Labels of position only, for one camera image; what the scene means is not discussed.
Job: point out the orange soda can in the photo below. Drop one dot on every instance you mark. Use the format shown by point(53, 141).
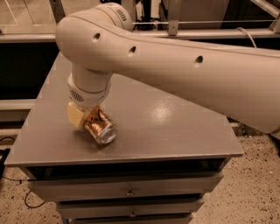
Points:
point(100, 126)

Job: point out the grey drawer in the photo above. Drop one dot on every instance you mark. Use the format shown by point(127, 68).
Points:
point(125, 187)
point(130, 209)

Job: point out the grey drawer cabinet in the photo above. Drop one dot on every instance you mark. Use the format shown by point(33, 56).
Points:
point(157, 133)

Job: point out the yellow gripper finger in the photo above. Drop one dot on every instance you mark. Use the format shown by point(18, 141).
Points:
point(76, 115)

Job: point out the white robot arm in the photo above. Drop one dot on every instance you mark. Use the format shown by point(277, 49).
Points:
point(242, 83)

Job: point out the metal window frame rail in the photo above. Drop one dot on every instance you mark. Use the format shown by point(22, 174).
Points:
point(34, 21)

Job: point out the top grey drawer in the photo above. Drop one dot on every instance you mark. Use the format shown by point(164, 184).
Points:
point(125, 187)

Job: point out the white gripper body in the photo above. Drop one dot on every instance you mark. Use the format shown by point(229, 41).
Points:
point(86, 98)

